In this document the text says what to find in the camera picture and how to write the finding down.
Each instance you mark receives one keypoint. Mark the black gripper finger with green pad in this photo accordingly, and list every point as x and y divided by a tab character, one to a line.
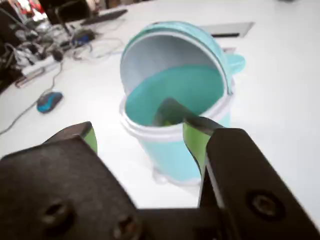
62	187
250	187

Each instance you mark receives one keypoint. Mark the teal whale trash bin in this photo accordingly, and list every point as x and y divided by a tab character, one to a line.
175	82

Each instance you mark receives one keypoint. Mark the blue and black computer mouse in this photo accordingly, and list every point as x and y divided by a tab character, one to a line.
48	102

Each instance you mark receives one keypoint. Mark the white power strip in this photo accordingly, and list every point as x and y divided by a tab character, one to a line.
38	65

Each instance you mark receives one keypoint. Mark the blue electronic device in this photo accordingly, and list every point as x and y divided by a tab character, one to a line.
82	39

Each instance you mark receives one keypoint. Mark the black keyboard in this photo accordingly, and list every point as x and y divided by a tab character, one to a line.
105	17

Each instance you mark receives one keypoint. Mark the black computer monitor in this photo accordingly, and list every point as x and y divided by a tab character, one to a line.
67	11

